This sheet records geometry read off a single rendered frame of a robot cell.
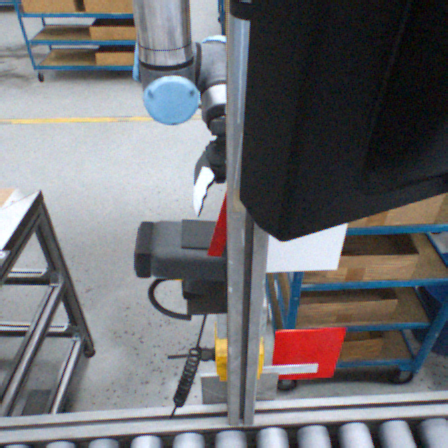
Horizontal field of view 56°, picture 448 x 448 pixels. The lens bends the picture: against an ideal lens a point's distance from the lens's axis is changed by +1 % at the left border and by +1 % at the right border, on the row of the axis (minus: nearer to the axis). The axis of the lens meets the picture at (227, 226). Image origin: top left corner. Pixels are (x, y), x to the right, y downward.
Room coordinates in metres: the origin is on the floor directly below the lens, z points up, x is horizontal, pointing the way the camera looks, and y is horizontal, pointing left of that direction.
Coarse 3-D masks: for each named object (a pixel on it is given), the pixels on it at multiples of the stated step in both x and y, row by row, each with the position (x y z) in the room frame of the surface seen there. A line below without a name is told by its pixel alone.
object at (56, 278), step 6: (48, 270) 0.90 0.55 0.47; (54, 270) 0.90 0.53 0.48; (42, 276) 0.90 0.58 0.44; (48, 276) 0.90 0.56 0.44; (54, 276) 0.89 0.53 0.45; (60, 276) 0.89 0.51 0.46; (54, 282) 0.87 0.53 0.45; (60, 282) 0.88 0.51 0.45; (66, 324) 0.93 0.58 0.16; (66, 330) 0.90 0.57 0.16; (72, 330) 0.89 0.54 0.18; (78, 330) 0.89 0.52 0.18; (72, 336) 0.87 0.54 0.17; (78, 336) 0.88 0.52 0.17
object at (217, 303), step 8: (160, 280) 0.37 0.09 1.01; (152, 288) 0.35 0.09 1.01; (216, 288) 0.37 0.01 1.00; (224, 288) 0.36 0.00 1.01; (152, 296) 0.34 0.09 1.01; (208, 296) 0.35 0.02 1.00; (216, 296) 0.35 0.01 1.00; (224, 296) 0.35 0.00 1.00; (152, 304) 0.33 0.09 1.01; (160, 304) 0.33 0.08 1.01; (192, 304) 0.34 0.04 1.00; (200, 304) 0.34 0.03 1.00; (208, 304) 0.34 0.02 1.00; (216, 304) 0.34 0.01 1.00; (224, 304) 0.34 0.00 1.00; (160, 312) 0.32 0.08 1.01; (168, 312) 0.32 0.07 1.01; (176, 312) 0.32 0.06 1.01; (192, 312) 0.33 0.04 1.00; (200, 312) 0.33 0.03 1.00; (208, 312) 0.33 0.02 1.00; (216, 312) 0.33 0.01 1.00; (224, 312) 0.33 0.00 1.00; (184, 320) 0.32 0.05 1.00
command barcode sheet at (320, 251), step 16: (272, 240) 0.35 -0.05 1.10; (304, 240) 0.35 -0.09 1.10; (320, 240) 0.35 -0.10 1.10; (336, 240) 0.35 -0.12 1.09; (272, 256) 0.35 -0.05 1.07; (288, 256) 0.35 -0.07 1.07; (304, 256) 0.35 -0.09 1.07; (320, 256) 0.35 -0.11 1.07; (336, 256) 0.35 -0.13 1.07; (272, 272) 0.35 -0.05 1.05
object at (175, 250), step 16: (144, 224) 0.39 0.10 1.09; (160, 224) 0.38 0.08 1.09; (176, 224) 0.39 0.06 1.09; (192, 224) 0.38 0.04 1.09; (208, 224) 0.39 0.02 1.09; (144, 240) 0.36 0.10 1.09; (160, 240) 0.35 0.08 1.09; (176, 240) 0.36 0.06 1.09; (192, 240) 0.36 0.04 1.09; (208, 240) 0.36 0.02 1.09; (144, 256) 0.34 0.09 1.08; (160, 256) 0.34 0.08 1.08; (176, 256) 0.34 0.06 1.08; (192, 256) 0.34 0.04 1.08; (208, 256) 0.34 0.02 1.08; (224, 256) 0.34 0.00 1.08; (144, 272) 0.34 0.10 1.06; (160, 272) 0.34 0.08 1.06; (176, 272) 0.34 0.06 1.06; (192, 272) 0.34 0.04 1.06; (208, 272) 0.34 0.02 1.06; (224, 272) 0.34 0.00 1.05; (192, 288) 0.35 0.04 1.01; (208, 288) 0.35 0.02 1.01
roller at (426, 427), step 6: (426, 420) 0.31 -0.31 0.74; (432, 420) 0.31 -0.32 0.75; (438, 420) 0.31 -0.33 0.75; (444, 420) 0.31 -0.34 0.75; (420, 426) 0.31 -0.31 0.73; (426, 426) 0.31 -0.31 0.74; (432, 426) 0.30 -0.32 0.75; (438, 426) 0.30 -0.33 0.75; (444, 426) 0.30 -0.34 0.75; (420, 432) 0.30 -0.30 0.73; (426, 432) 0.30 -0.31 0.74; (432, 432) 0.30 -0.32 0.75; (438, 432) 0.29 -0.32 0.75; (444, 432) 0.29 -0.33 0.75; (420, 438) 0.30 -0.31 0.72; (426, 438) 0.29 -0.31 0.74; (432, 438) 0.29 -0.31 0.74; (438, 438) 0.29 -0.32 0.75; (444, 438) 0.28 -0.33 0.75; (426, 444) 0.28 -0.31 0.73; (432, 444) 0.28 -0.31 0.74; (438, 444) 0.28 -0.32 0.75; (444, 444) 0.28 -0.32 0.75
